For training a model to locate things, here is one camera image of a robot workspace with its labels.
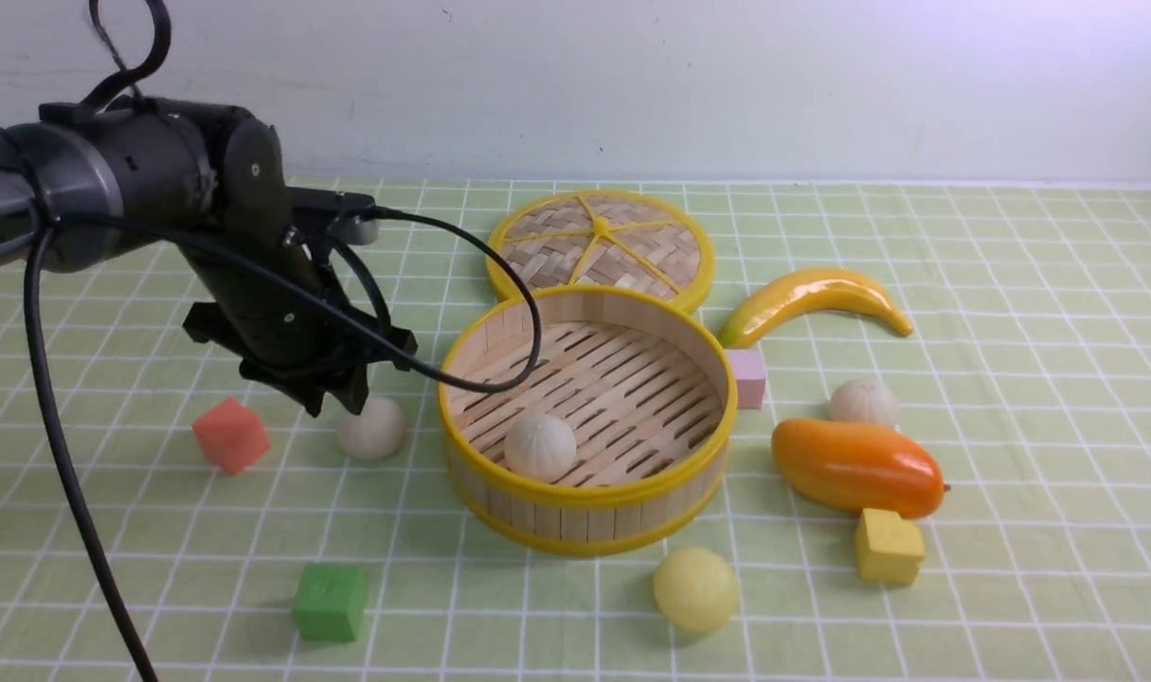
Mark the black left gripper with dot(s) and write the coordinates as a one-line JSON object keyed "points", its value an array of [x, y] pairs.
{"points": [[282, 341]]}

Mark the white bun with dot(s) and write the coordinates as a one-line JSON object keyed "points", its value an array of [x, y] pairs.
{"points": [[864, 400], [540, 446], [377, 432]]}

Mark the yellow bun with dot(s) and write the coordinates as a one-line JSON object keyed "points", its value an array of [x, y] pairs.
{"points": [[696, 590]]}

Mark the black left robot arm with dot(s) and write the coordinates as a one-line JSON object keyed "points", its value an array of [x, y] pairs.
{"points": [[213, 172]]}

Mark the bamboo steamer tray yellow rim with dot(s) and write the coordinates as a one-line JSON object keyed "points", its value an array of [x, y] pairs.
{"points": [[651, 399]]}

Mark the woven bamboo steamer lid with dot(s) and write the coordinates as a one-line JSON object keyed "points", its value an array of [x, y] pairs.
{"points": [[609, 237]]}

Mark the red foam cube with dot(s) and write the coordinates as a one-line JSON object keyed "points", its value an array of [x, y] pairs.
{"points": [[231, 436]]}

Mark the green foam cube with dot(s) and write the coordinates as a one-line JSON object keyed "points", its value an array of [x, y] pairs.
{"points": [[330, 601]]}

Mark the pink foam cube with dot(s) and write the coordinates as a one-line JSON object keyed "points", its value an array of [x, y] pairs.
{"points": [[751, 377]]}

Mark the yellow plastic banana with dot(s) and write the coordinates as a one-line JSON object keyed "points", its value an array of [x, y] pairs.
{"points": [[809, 291]]}

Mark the orange plastic mango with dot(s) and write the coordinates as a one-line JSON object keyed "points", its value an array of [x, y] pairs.
{"points": [[853, 466]]}

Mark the yellow foam cube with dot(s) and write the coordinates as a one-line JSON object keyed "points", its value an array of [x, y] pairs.
{"points": [[888, 549]]}

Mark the green checkered tablecloth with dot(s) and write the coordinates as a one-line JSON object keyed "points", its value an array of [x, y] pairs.
{"points": [[1029, 378]]}

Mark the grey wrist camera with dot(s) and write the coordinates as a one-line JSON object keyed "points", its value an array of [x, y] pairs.
{"points": [[348, 216]]}

